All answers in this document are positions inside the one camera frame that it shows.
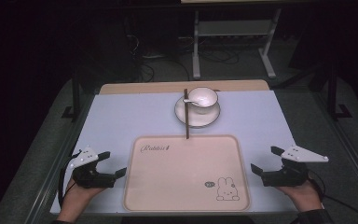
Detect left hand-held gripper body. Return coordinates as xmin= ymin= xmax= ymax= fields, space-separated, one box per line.
xmin=68 ymin=146 xmax=117 ymax=189

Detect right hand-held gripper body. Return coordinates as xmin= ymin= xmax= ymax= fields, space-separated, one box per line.
xmin=260 ymin=144 xmax=330 ymax=189

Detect person's left hand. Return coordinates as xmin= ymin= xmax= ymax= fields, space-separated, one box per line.
xmin=56 ymin=175 xmax=107 ymax=223

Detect person's right hand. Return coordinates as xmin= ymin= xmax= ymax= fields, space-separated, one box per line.
xmin=274 ymin=178 xmax=324 ymax=213

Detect white table cover sheet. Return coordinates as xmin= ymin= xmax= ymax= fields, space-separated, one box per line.
xmin=49 ymin=90 xmax=300 ymax=216

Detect pink tray with rabbit print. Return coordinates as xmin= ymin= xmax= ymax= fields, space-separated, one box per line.
xmin=122 ymin=133 xmax=252 ymax=213

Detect black metal stand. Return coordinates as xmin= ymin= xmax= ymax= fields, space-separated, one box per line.
xmin=324 ymin=60 xmax=354 ymax=122
xmin=61 ymin=73 xmax=82 ymax=122

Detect white saucer plate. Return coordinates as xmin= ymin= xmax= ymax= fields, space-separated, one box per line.
xmin=173 ymin=93 xmax=222 ymax=129

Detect dark brown chopsticks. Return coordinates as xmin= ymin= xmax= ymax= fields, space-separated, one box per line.
xmin=183 ymin=88 xmax=191 ymax=140

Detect white bowl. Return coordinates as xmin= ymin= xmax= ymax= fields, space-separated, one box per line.
xmin=186 ymin=86 xmax=220 ymax=115

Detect white ceramic spoon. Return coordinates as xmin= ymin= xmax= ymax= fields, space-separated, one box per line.
xmin=182 ymin=97 xmax=200 ymax=106

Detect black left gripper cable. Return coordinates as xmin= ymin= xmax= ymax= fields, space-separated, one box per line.
xmin=57 ymin=149 xmax=82 ymax=208

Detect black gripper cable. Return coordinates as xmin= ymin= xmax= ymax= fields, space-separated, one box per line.
xmin=57 ymin=149 xmax=82 ymax=208
xmin=307 ymin=169 xmax=358 ymax=224

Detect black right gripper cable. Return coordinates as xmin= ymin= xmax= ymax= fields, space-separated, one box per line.
xmin=307 ymin=169 xmax=358 ymax=224

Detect black floor cables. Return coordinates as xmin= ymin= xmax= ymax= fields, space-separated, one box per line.
xmin=122 ymin=32 xmax=241 ymax=83

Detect white metal stand frame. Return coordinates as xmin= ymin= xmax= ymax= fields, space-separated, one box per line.
xmin=191 ymin=7 xmax=282 ymax=80

